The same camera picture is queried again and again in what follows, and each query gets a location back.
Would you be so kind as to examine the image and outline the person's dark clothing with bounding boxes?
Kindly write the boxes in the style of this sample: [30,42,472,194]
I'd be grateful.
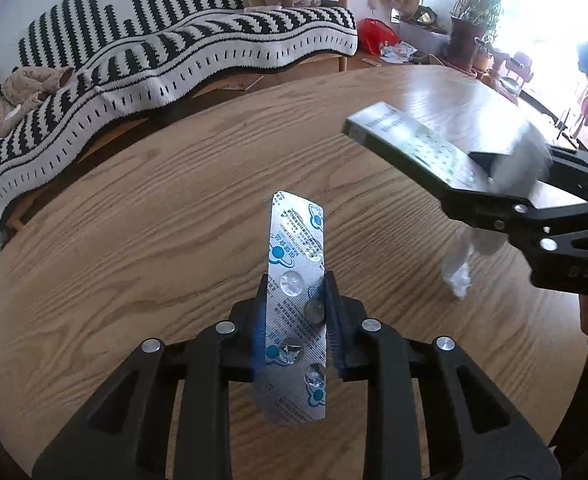
[549,335,588,480]

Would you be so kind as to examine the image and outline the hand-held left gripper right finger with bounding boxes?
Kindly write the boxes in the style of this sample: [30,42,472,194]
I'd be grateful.
[324,270,562,480]

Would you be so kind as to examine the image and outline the small potted plant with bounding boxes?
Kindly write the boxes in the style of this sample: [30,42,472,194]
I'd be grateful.
[474,37,495,73]

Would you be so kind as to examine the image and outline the black white striped sofa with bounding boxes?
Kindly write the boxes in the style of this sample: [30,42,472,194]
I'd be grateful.
[0,0,360,228]

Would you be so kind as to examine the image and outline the red bag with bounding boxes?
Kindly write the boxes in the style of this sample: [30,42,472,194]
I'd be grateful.
[359,18,400,56]

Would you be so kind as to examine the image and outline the silver blister pack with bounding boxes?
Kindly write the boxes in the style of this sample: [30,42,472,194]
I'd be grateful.
[254,190,329,427]

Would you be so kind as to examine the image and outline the wooden sofa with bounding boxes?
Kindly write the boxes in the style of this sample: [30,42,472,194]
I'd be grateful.
[0,0,355,233]

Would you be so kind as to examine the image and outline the beige pink clothing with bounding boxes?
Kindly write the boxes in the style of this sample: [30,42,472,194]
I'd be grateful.
[0,66,75,138]

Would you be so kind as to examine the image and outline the round wooden table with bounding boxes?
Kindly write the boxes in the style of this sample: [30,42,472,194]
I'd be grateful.
[0,65,588,480]

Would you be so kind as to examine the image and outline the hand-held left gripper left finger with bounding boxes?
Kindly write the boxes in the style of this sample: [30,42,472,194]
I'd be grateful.
[31,272,270,480]

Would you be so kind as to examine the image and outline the crumpled white tissue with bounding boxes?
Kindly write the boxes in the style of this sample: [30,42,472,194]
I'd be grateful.
[440,226,507,301]

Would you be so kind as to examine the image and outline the large potted plant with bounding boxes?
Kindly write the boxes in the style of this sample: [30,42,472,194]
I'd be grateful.
[446,0,507,71]

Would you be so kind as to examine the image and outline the printed paper sheets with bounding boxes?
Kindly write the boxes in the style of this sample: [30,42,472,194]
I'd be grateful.
[379,42,417,64]

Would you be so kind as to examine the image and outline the dark green medicine box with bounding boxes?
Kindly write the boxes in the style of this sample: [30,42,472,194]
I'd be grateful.
[340,101,555,198]

